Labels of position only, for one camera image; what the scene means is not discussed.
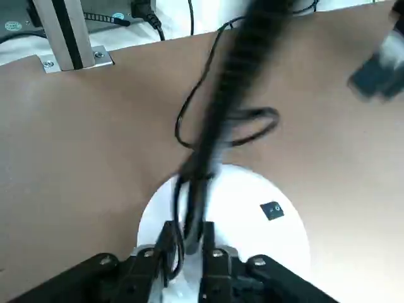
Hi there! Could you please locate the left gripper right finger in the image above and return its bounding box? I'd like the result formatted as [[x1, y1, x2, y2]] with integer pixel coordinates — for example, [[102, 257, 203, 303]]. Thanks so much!
[[198, 222, 342, 303]]

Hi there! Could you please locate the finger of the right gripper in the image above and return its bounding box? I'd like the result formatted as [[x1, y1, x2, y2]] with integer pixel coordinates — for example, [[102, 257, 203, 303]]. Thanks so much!
[[348, 28, 404, 101], [383, 59, 404, 104]]

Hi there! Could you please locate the black lamp cable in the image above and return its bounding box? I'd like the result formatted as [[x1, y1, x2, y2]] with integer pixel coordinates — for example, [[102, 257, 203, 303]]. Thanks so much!
[[175, 0, 319, 149]]

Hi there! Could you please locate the thin black cable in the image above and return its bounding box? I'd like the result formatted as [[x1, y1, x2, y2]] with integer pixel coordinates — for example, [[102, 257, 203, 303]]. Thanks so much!
[[187, 0, 194, 36]]

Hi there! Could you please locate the white gooseneck desk lamp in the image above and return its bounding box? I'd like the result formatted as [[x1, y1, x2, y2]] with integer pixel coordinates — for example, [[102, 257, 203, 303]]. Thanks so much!
[[136, 0, 312, 303]]

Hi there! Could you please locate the black finned device box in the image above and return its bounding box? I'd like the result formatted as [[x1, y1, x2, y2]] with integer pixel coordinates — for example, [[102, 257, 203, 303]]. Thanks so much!
[[80, 0, 158, 34], [0, 0, 48, 44]]

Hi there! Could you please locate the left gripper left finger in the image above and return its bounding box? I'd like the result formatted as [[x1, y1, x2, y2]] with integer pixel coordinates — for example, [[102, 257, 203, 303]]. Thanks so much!
[[5, 220, 184, 303]]

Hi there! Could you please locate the aluminium frame post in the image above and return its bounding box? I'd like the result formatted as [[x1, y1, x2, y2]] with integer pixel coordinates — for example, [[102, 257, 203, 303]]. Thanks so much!
[[31, 0, 116, 74]]

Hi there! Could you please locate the thick black power cord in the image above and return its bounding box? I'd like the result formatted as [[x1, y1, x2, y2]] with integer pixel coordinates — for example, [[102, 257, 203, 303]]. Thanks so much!
[[131, 0, 167, 42]]

